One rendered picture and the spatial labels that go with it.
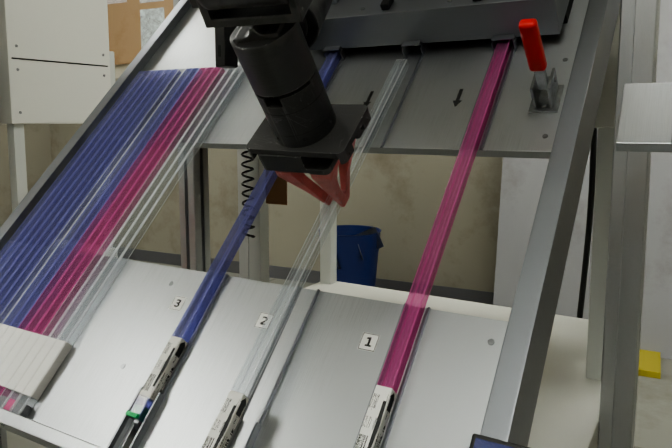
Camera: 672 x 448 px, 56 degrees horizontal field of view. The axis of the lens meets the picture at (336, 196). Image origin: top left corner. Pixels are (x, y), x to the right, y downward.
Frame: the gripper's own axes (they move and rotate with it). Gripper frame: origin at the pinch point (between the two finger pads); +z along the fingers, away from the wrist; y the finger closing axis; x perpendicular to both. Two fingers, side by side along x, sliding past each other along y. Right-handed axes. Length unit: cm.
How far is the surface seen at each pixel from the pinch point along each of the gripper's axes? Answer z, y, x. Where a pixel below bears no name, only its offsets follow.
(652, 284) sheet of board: 206, -22, -145
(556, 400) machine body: 46.1, -17.2, -5.9
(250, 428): 3.8, -0.6, 22.9
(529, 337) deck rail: 0.8, -21.2, 11.5
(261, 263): 47, 43, -21
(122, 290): 3.8, 22.2, 13.1
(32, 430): 2.9, 20.0, 29.2
